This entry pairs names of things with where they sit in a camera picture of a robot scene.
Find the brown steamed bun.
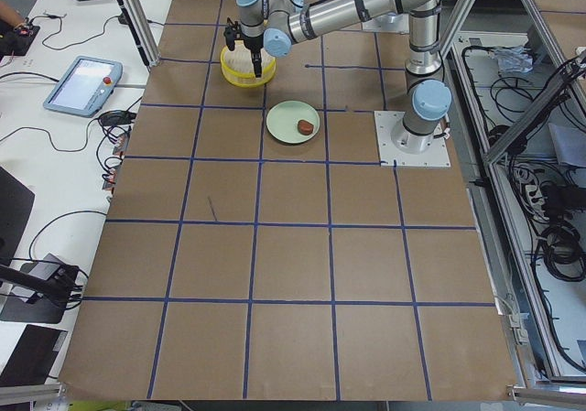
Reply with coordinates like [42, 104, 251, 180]
[297, 120, 315, 135]

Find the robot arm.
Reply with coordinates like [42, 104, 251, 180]
[223, 0, 445, 92]

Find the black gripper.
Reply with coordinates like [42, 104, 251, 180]
[223, 17, 266, 78]

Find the aluminium frame post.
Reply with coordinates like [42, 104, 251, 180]
[116, 0, 160, 69]

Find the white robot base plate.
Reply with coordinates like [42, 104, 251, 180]
[374, 111, 451, 168]

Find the black laptop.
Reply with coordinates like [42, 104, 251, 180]
[0, 168, 35, 265]

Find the teach pendant with red button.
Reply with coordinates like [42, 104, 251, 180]
[43, 56, 124, 118]

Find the light green plate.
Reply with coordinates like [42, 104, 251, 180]
[266, 101, 320, 145]

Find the center yellow steamer basket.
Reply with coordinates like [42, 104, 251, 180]
[220, 42, 277, 88]

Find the black cable bundle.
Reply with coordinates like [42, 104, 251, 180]
[27, 108, 138, 197]

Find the black camera stand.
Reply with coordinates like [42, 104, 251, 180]
[1, 254, 81, 324]

